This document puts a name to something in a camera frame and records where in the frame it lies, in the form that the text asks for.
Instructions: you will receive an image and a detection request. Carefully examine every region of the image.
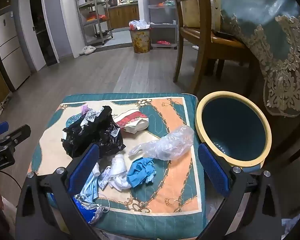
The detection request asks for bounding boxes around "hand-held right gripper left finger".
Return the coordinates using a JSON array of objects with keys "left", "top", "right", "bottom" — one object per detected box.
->
[{"left": 16, "top": 144, "right": 100, "bottom": 240}]

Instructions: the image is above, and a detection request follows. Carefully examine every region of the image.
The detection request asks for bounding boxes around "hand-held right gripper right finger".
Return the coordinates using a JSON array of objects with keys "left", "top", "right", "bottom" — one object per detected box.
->
[{"left": 197, "top": 142, "right": 285, "bottom": 240}]

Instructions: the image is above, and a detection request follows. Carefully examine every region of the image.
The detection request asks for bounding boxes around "light blue face mask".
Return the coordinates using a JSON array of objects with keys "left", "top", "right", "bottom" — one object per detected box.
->
[{"left": 80, "top": 162, "right": 112, "bottom": 213}]

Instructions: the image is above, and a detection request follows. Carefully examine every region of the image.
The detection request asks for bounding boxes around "white paper label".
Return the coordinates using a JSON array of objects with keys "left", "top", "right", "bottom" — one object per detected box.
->
[{"left": 99, "top": 166, "right": 112, "bottom": 190}]

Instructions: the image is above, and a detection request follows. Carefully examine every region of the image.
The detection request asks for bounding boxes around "white tissue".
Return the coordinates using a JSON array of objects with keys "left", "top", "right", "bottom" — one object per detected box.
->
[{"left": 108, "top": 154, "right": 132, "bottom": 190}]

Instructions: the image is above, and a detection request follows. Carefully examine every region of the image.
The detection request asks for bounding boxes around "black plastic bag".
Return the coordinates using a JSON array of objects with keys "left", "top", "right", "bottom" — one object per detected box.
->
[{"left": 62, "top": 105, "right": 125, "bottom": 158}]

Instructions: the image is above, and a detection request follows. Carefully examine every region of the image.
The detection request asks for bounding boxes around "teal bin with yellow rim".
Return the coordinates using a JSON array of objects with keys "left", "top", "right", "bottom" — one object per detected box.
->
[{"left": 195, "top": 91, "right": 272, "bottom": 173}]

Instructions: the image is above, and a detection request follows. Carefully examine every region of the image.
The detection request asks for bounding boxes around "blue foil packet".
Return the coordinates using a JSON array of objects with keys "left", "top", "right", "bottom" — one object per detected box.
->
[{"left": 73, "top": 194, "right": 105, "bottom": 224}]

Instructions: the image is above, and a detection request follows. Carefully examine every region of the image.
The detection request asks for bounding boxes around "clear plastic bag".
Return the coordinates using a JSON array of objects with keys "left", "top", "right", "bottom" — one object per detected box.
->
[{"left": 128, "top": 125, "right": 195, "bottom": 161}]

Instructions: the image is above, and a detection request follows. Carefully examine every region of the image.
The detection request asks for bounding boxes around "blue cloth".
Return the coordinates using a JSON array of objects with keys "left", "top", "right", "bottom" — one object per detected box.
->
[{"left": 126, "top": 157, "right": 157, "bottom": 188}]

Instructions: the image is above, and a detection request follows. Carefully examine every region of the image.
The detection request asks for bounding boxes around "red and white wrapper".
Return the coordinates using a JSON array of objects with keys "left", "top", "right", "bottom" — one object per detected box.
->
[{"left": 114, "top": 109, "right": 150, "bottom": 134}]

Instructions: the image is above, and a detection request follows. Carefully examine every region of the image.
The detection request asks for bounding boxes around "floral trash can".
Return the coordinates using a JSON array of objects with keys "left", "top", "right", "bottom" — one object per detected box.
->
[{"left": 129, "top": 27, "right": 151, "bottom": 54}]

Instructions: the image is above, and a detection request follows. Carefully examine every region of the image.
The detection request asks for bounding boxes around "white trash bag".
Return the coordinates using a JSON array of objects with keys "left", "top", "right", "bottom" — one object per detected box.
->
[{"left": 129, "top": 19, "right": 150, "bottom": 30}]

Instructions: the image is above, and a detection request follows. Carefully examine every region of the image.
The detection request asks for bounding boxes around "white refrigerator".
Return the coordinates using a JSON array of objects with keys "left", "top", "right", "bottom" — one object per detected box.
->
[{"left": 0, "top": 11, "right": 32, "bottom": 90}]

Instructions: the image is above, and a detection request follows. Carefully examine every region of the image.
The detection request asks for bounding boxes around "open metal shelf rack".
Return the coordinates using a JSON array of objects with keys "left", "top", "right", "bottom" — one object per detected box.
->
[{"left": 74, "top": 0, "right": 114, "bottom": 46}]

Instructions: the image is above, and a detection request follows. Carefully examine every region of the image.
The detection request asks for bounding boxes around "grey floor mat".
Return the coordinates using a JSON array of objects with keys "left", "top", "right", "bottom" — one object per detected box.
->
[{"left": 112, "top": 30, "right": 133, "bottom": 46}]

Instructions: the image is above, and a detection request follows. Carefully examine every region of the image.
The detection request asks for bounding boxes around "flat black case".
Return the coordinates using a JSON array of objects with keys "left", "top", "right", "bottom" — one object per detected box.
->
[{"left": 212, "top": 31, "right": 237, "bottom": 42}]

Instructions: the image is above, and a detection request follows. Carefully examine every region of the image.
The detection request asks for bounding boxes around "orange plastic bag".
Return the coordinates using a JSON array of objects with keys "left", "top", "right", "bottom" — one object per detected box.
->
[{"left": 86, "top": 15, "right": 107, "bottom": 22}]

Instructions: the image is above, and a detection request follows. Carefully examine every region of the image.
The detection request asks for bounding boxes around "wooden kitchen cabinet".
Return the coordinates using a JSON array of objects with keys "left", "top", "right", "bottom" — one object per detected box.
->
[{"left": 107, "top": 4, "right": 140, "bottom": 29}]

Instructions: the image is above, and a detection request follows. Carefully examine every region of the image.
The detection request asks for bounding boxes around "cream tote bag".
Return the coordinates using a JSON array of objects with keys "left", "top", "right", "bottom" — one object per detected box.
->
[{"left": 181, "top": 0, "right": 222, "bottom": 30}]

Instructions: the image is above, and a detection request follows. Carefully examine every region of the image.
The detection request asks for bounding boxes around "metal shelf rack with panel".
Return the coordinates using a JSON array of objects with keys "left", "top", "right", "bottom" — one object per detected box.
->
[{"left": 147, "top": 0, "right": 178, "bottom": 50}]

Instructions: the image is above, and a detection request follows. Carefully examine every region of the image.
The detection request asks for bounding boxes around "black cable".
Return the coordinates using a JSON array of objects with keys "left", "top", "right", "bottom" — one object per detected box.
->
[{"left": 0, "top": 171, "right": 23, "bottom": 188}]

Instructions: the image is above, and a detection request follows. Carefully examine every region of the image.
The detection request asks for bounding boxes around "teal chain-print cushion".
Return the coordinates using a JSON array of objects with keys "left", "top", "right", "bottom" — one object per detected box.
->
[{"left": 25, "top": 93, "right": 208, "bottom": 240}]

